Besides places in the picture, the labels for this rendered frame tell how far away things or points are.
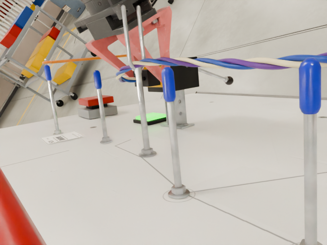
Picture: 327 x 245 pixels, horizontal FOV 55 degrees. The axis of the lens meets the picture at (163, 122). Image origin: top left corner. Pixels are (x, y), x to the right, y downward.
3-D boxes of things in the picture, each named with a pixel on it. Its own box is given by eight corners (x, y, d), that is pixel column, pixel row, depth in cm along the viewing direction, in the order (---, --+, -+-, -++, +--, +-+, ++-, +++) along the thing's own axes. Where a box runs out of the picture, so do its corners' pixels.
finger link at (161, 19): (158, 96, 34) (116, 13, 30) (123, 95, 39) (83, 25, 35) (197, 64, 37) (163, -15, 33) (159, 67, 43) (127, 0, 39)
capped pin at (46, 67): (65, 132, 46) (53, 58, 44) (58, 135, 44) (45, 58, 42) (58, 132, 46) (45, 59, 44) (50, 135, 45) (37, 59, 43)
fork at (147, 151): (150, 150, 33) (134, 7, 30) (160, 153, 31) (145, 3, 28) (134, 155, 31) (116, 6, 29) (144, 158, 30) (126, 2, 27)
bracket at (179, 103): (194, 125, 42) (191, 88, 41) (181, 129, 41) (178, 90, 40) (172, 122, 46) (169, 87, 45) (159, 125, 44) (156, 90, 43)
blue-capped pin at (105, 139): (115, 141, 38) (105, 69, 36) (103, 144, 37) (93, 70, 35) (108, 139, 39) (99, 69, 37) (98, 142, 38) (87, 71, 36)
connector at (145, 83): (177, 81, 41) (176, 66, 40) (147, 87, 38) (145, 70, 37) (163, 82, 43) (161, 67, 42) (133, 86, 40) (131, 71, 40)
